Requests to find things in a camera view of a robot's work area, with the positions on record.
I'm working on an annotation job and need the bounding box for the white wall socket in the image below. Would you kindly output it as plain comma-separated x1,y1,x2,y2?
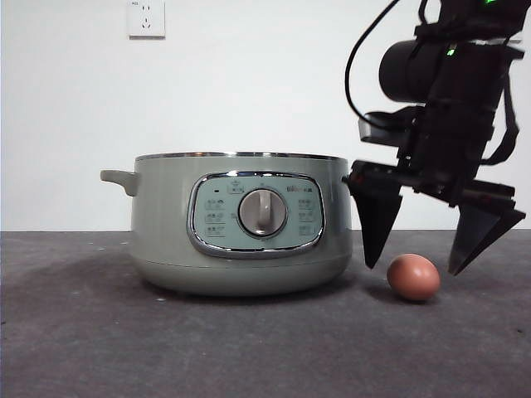
127,0,167,41

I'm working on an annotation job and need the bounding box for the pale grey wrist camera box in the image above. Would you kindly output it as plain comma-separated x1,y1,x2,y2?
358,106,425,147

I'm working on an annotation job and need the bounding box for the sage green electric cooking pot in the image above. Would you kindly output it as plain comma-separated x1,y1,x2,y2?
100,152,354,298

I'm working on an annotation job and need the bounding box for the brown egg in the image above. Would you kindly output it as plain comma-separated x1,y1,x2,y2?
386,253,441,303

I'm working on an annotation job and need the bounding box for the thin black cable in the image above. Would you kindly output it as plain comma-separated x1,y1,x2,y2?
345,0,402,122

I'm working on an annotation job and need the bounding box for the flat black cable loop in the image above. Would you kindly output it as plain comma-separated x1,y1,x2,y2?
483,39,524,165

